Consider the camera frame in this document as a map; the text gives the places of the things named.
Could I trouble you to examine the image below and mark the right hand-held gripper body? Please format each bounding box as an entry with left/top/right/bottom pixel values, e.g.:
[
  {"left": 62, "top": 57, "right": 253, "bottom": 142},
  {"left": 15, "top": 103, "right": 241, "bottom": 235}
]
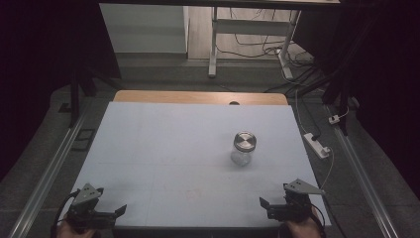
[{"left": 266, "top": 178, "right": 327, "bottom": 223}]

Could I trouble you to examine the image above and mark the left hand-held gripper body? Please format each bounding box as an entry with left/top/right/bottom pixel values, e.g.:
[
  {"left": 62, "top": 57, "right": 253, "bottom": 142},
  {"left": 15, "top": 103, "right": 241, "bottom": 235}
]
[{"left": 66, "top": 182, "right": 118, "bottom": 231}]

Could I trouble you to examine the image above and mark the clear glass jar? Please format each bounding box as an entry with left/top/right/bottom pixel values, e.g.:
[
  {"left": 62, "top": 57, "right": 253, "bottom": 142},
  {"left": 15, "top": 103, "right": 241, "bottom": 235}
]
[{"left": 230, "top": 147, "right": 254, "bottom": 168}]

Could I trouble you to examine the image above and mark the person's right hand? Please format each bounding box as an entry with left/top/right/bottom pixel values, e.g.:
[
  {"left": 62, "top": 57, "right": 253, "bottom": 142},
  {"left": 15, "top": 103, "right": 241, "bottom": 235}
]
[{"left": 284, "top": 208, "right": 324, "bottom": 238}]

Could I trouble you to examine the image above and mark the person's left hand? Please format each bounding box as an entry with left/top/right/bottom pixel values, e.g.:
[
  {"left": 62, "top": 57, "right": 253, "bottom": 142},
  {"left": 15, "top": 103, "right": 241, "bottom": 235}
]
[{"left": 54, "top": 218, "right": 97, "bottom": 238}]

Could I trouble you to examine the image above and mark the white power strip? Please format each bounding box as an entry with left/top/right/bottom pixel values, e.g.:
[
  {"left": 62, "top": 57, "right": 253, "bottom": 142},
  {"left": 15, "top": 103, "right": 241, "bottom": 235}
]
[{"left": 303, "top": 132, "right": 332, "bottom": 160}]

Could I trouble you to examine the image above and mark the white table mat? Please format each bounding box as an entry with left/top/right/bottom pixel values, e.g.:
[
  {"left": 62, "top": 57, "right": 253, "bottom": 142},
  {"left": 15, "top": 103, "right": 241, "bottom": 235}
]
[{"left": 67, "top": 101, "right": 333, "bottom": 230}]

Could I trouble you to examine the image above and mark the black stand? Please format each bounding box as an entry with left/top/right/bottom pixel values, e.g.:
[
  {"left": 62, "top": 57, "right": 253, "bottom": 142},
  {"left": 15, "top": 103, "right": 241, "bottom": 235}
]
[
  {"left": 290, "top": 0, "right": 366, "bottom": 137},
  {"left": 58, "top": 63, "right": 123, "bottom": 129}
]

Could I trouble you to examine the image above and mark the wooden table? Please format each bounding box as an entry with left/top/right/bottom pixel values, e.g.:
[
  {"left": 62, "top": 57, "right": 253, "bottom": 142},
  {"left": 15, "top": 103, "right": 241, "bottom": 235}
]
[{"left": 113, "top": 89, "right": 289, "bottom": 106}]

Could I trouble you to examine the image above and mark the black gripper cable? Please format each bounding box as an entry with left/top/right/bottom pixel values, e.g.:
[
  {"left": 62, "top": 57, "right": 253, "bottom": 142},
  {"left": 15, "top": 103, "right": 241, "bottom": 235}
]
[
  {"left": 50, "top": 188, "right": 81, "bottom": 238},
  {"left": 309, "top": 202, "right": 327, "bottom": 232}
]

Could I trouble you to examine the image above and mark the metal floor rail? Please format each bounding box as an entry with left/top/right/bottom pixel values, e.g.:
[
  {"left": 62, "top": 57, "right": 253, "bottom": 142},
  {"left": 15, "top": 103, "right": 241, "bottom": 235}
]
[
  {"left": 7, "top": 108, "right": 91, "bottom": 238},
  {"left": 325, "top": 105, "right": 401, "bottom": 238}
]

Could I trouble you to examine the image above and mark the thin white cable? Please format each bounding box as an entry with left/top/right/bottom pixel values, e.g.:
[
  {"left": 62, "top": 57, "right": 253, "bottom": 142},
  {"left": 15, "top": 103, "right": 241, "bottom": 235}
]
[{"left": 320, "top": 147, "right": 336, "bottom": 190}]

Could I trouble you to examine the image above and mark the black floor bracket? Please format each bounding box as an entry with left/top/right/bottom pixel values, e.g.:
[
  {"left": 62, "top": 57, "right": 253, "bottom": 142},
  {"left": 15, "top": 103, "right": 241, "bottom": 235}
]
[{"left": 70, "top": 128, "right": 97, "bottom": 153}]

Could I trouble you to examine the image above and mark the white power strip cable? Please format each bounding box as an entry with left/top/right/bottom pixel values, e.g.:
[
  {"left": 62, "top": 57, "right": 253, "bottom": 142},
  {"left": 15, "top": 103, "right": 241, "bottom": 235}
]
[{"left": 294, "top": 88, "right": 311, "bottom": 136}]

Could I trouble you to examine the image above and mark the tangle of black floor cables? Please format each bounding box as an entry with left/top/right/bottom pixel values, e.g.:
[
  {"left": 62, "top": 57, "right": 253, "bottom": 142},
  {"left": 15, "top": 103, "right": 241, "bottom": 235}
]
[{"left": 216, "top": 8, "right": 320, "bottom": 94}]

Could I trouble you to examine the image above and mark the white desk frame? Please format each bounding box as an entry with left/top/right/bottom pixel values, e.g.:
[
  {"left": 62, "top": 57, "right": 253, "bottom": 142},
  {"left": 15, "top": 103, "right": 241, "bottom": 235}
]
[{"left": 207, "top": 6, "right": 302, "bottom": 80}]

